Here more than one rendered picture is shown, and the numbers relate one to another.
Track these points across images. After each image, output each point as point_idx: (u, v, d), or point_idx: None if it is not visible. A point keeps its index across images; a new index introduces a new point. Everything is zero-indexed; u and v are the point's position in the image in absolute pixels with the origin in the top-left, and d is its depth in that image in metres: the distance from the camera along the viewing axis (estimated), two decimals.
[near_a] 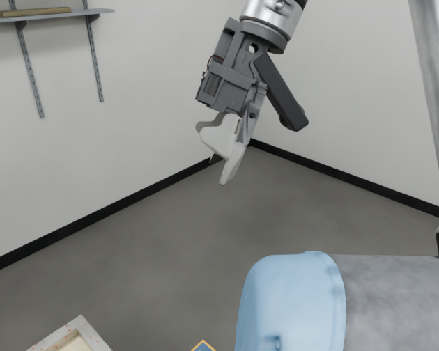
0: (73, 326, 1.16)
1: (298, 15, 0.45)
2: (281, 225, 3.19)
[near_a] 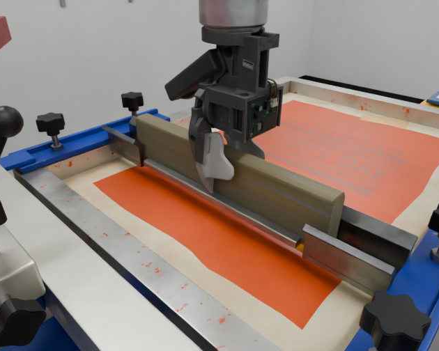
0: (286, 79, 1.03)
1: None
2: None
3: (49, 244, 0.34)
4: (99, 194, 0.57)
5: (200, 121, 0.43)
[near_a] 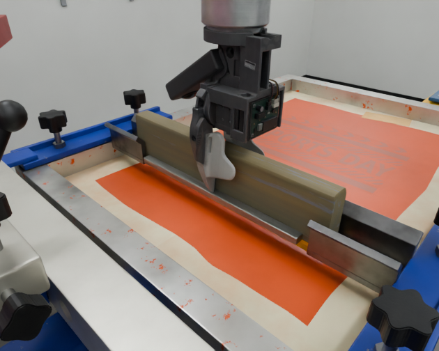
0: (288, 78, 1.03)
1: None
2: None
3: (53, 239, 0.34)
4: (102, 191, 0.57)
5: (201, 121, 0.43)
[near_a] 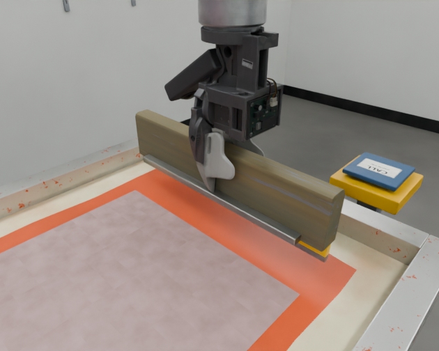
0: None
1: None
2: (334, 159, 2.79)
3: None
4: None
5: (200, 121, 0.43)
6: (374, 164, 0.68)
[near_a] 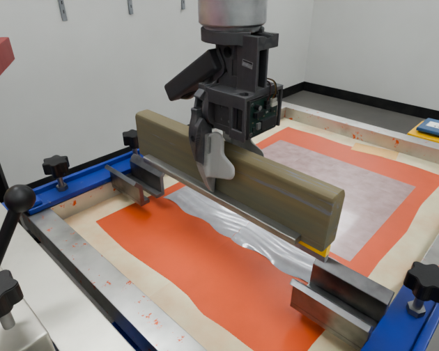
0: (281, 106, 1.06)
1: None
2: None
3: (58, 303, 0.38)
4: (102, 234, 0.61)
5: (200, 122, 0.43)
6: (437, 124, 0.99)
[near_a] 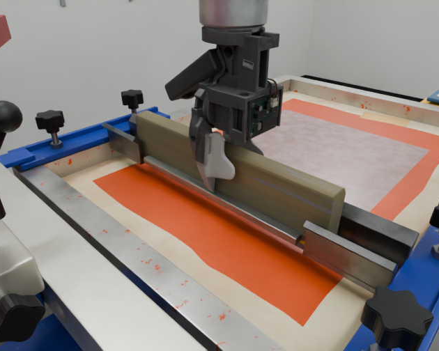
0: (286, 78, 1.03)
1: None
2: None
3: (48, 240, 0.34)
4: (99, 192, 0.57)
5: (200, 122, 0.43)
6: None
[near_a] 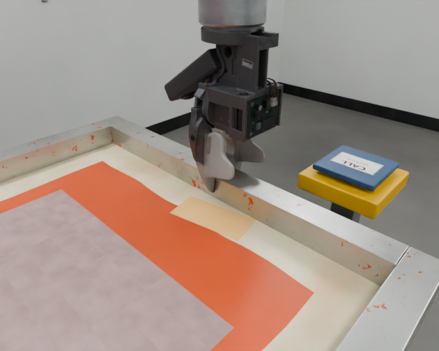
0: (105, 125, 0.65)
1: None
2: None
3: None
4: None
5: (200, 121, 0.43)
6: (350, 159, 0.58)
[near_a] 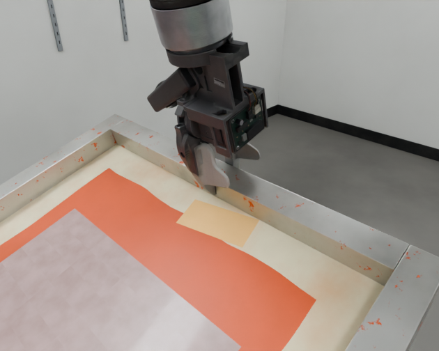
0: (104, 128, 0.65)
1: None
2: (325, 186, 2.84)
3: None
4: None
5: (185, 138, 0.42)
6: None
